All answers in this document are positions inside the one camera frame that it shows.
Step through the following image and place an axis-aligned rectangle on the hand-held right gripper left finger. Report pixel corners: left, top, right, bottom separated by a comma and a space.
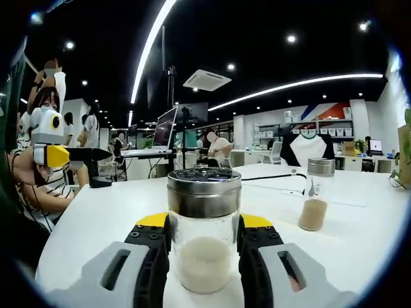
46, 211, 171, 308

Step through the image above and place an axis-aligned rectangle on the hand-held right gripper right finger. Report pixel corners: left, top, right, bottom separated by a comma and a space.
237, 213, 359, 308

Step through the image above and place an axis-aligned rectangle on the brown paper bag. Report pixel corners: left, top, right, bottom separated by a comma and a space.
397, 124, 411, 187

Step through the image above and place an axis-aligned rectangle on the black laptop stand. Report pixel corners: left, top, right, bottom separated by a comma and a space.
123, 152, 180, 182

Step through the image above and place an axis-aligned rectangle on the teal panel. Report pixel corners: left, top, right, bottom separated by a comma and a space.
175, 130, 197, 150

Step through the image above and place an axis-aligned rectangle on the long curved ceiling light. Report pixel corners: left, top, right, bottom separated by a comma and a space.
130, 0, 179, 103

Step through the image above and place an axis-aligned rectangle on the black ceiling pole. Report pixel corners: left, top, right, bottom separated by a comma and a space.
160, 25, 178, 107

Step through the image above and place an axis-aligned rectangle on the open silver laptop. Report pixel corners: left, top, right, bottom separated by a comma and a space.
120, 105, 179, 158

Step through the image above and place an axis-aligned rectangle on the black hanging monitor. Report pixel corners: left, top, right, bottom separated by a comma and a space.
173, 101, 209, 123

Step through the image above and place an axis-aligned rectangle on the shelf with white storage bins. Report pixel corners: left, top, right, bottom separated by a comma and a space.
253, 110, 354, 148

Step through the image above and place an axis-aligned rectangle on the tall seasoning bottle brown powder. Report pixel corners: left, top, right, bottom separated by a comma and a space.
298, 157, 336, 232

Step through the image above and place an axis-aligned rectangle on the white mesh office chair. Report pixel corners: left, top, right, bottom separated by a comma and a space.
259, 141, 282, 164

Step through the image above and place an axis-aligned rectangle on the black stand base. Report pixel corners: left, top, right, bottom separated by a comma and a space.
88, 160, 113, 189

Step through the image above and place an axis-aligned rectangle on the person's left hand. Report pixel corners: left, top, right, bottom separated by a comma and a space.
14, 150, 52, 186

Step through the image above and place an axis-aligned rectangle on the tall seasoning bottle cream powder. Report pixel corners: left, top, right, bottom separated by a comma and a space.
166, 169, 242, 295

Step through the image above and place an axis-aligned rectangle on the ceiling air conditioner unit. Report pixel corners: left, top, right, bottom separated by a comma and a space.
182, 69, 232, 91

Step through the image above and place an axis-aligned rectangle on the short curved ceiling light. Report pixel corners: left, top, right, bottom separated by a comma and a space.
207, 73, 385, 112

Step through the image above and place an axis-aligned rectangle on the black power cable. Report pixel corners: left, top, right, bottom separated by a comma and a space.
240, 171, 309, 195

